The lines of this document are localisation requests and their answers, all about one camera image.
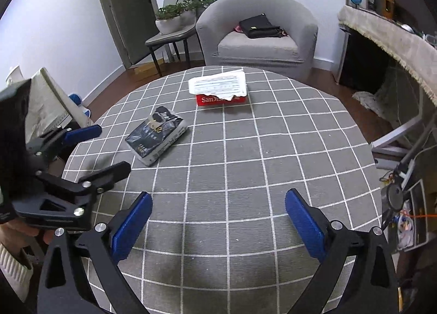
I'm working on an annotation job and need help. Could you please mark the white storage rack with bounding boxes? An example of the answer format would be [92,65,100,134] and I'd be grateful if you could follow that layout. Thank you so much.
[398,179,437,253]

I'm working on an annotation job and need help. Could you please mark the person's left forearm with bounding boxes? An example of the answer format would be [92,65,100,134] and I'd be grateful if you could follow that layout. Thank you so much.
[0,242,35,303]

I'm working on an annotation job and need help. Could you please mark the beige fringed desk cloth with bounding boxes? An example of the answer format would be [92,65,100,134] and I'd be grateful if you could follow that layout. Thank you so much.
[338,5,437,106]

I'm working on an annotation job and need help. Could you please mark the grey green door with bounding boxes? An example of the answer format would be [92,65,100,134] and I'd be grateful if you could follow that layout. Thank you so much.
[90,0,161,69]

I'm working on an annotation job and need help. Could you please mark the black handbag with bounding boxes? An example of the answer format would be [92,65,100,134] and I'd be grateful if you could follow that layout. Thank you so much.
[238,13,285,39]

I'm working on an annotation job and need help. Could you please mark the black tissue packet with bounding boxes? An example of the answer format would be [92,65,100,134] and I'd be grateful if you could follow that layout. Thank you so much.
[125,106,188,166]

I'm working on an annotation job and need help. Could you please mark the wooden speaker box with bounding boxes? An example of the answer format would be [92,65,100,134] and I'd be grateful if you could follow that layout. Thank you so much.
[374,0,396,18]

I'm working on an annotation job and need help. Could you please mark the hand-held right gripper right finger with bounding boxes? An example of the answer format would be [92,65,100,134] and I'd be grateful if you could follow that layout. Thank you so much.
[285,188,400,314]

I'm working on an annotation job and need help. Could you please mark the grey checked tablecloth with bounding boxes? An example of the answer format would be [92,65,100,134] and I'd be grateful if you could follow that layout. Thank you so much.
[61,65,385,314]

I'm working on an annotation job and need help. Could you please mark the potted plant in white pot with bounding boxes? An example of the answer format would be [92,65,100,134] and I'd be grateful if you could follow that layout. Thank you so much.
[154,3,185,35]
[179,0,218,26]

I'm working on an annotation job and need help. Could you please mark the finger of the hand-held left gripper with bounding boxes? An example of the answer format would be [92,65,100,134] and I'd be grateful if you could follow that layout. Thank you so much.
[25,125,103,164]
[15,161,132,233]

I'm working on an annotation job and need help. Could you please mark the black monitor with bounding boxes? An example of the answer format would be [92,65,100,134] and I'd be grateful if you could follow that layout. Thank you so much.
[392,0,427,26]

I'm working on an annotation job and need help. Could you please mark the chair with beige cover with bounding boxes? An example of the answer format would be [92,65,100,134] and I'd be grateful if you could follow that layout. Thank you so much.
[24,67,91,144]

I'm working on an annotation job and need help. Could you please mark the blue white plastic object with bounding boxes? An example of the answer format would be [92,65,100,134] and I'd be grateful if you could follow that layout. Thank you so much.
[66,93,93,120]

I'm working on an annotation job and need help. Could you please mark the black round object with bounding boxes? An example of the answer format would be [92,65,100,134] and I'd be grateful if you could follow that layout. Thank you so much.
[380,182,403,212]

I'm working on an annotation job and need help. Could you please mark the white desk frame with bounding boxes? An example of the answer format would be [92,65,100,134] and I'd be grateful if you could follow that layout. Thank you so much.
[370,95,437,157]

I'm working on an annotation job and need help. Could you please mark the white printed paper sheets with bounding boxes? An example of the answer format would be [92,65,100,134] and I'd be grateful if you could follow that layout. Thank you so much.
[188,69,249,101]

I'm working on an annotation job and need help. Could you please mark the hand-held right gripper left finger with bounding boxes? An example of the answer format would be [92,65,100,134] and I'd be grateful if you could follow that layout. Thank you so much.
[36,192,153,314]

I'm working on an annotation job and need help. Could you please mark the red box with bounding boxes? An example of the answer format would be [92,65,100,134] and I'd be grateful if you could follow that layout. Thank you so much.
[196,93,248,107]

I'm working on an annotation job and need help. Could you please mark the orange cable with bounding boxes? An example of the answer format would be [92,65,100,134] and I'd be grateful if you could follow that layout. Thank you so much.
[408,210,437,221]

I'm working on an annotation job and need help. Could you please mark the grey armchair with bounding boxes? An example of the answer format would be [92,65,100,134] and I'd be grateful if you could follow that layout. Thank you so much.
[196,0,319,79]

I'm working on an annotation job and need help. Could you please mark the person's left hand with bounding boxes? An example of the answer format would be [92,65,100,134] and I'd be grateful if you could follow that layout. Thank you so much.
[0,220,57,248]

